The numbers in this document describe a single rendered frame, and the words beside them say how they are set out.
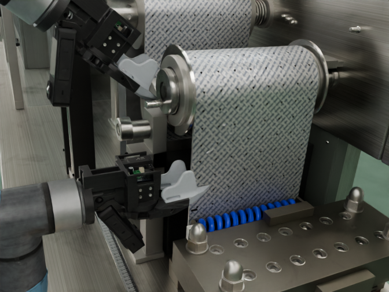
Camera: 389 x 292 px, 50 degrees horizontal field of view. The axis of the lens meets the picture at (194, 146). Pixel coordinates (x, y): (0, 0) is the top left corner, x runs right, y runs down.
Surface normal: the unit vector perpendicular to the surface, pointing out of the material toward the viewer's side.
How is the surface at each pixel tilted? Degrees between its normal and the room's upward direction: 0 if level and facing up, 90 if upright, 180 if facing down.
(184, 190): 90
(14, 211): 53
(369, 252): 0
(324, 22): 90
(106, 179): 90
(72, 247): 0
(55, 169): 0
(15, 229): 89
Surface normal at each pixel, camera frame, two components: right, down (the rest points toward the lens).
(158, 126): 0.41, 0.41
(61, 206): 0.39, -0.08
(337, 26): -0.91, 0.14
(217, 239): 0.05, -0.90
